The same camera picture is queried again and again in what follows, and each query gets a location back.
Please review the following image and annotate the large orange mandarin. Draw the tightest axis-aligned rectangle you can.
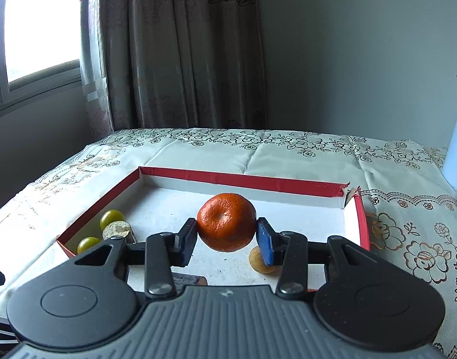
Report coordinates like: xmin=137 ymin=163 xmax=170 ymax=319
xmin=196 ymin=193 xmax=257 ymax=253

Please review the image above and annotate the window with grey frame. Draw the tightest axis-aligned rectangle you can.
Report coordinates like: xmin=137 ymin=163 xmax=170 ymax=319
xmin=0 ymin=0 xmax=81 ymax=115

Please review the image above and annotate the red shallow cardboard box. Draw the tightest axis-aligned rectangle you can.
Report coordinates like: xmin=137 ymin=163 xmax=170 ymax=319
xmin=57 ymin=167 xmax=370 ymax=287

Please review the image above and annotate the floral white tablecloth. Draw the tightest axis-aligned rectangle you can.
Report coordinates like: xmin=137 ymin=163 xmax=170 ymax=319
xmin=0 ymin=128 xmax=457 ymax=358

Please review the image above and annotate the sugarcane piece front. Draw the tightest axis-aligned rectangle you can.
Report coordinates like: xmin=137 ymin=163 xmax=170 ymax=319
xmin=172 ymin=273 xmax=208 ymax=291

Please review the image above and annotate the brown patterned curtain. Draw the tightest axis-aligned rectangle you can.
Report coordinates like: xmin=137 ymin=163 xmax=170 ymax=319
xmin=80 ymin=0 xmax=267 ymax=138

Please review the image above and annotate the green tomato in box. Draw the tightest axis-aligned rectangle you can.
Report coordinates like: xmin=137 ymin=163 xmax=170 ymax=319
xmin=99 ymin=209 xmax=125 ymax=231

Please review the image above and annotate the green tomato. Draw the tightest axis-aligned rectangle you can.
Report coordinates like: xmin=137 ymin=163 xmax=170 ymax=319
xmin=77 ymin=236 xmax=100 ymax=255
xmin=99 ymin=209 xmax=125 ymax=231

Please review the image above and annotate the sugarcane piece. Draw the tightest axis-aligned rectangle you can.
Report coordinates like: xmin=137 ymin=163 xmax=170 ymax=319
xmin=102 ymin=220 xmax=137 ymax=244
xmin=172 ymin=273 xmax=208 ymax=291

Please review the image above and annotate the longan in box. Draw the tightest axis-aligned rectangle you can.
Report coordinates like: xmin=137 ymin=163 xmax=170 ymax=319
xmin=249 ymin=247 xmax=278 ymax=275

